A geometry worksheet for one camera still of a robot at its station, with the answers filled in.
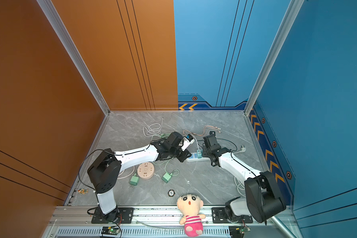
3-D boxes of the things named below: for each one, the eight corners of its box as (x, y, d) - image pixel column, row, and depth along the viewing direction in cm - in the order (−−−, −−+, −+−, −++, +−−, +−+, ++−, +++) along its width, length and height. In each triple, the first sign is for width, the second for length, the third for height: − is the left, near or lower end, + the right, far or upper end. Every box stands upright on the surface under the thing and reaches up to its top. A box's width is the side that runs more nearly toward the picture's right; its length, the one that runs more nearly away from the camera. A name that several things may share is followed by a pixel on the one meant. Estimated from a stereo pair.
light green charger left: (130, 187, 85) (128, 185, 83) (132, 175, 89) (131, 173, 87) (137, 187, 85) (136, 185, 82) (139, 175, 89) (138, 173, 87)
